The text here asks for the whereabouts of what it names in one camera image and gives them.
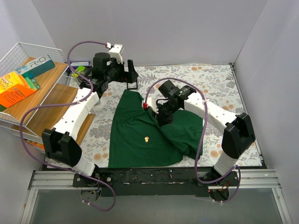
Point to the white wire shelf rack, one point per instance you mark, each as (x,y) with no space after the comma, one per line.
(20,54)

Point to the purple white flat box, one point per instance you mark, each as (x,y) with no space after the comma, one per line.
(84,63)

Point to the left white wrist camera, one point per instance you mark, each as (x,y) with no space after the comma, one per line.
(115,51)

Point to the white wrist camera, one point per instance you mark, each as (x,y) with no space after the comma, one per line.
(150,104)
(115,51)

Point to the aluminium frame rail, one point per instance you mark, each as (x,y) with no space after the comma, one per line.
(247,178)

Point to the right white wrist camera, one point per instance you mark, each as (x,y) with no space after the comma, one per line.
(150,104)

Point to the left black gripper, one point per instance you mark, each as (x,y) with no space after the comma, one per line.
(126,72)

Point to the teal R+O box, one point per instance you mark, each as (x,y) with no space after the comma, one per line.
(36,67)

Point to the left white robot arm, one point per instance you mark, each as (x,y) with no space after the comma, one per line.
(60,141)

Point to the black green product box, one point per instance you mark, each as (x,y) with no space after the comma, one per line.
(80,71)

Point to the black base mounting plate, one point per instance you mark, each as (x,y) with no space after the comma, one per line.
(179,181)

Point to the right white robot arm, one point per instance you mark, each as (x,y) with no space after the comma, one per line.
(236,129)

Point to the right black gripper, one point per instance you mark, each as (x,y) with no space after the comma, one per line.
(164,113)

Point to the green sponge pack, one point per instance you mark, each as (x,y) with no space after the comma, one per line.
(33,84)

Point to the orange yellow sponge pack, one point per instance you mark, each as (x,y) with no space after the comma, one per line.
(13,89)

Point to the floral patterned table mat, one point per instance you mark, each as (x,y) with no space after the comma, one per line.
(215,81)

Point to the dark green t-shirt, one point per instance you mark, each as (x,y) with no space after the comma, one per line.
(167,144)

